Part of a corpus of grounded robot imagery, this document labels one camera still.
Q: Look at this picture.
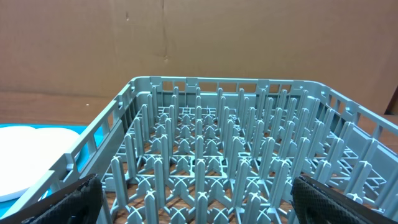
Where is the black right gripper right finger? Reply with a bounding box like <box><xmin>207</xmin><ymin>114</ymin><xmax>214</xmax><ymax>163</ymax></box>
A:
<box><xmin>291</xmin><ymin>175</ymin><xmax>397</xmax><ymax>224</ymax></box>

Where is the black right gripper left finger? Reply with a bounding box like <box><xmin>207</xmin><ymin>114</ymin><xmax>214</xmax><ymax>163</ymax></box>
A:
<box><xmin>1</xmin><ymin>174</ymin><xmax>103</xmax><ymax>223</ymax></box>

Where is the grey dishwasher rack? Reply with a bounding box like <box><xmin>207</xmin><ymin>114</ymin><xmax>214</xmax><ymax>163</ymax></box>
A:
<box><xmin>5</xmin><ymin>77</ymin><xmax>397</xmax><ymax>223</ymax></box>

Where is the teal serving tray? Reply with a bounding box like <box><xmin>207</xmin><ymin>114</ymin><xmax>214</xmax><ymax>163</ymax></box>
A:
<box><xmin>1</xmin><ymin>124</ymin><xmax>105</xmax><ymax>218</ymax></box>

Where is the small white cup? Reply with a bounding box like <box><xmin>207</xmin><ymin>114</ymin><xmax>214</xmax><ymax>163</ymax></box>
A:
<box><xmin>1</xmin><ymin>126</ymin><xmax>80</xmax><ymax>202</ymax></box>

